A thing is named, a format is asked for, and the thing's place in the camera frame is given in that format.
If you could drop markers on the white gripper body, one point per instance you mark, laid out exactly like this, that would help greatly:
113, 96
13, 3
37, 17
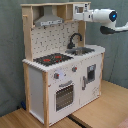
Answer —
82, 13

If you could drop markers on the small metal pot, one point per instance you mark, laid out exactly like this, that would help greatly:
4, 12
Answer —
80, 52

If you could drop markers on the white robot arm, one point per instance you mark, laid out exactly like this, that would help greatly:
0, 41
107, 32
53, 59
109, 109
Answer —
106, 17

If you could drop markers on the wooden toy kitchen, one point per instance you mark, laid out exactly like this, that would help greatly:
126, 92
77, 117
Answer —
40, 84

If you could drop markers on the white toy microwave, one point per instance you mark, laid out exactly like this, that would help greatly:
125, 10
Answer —
70, 9

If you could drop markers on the grey toy sink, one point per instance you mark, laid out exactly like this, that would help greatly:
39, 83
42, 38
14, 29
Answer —
72, 51

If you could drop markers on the grey range hood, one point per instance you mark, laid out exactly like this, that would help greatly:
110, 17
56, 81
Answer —
48, 18

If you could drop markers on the black toy stovetop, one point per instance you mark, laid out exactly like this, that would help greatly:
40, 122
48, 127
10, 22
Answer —
52, 59

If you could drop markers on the red left oven knob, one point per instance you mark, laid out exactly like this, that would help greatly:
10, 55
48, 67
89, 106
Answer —
56, 75

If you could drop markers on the white oven door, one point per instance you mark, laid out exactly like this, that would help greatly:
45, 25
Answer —
64, 97

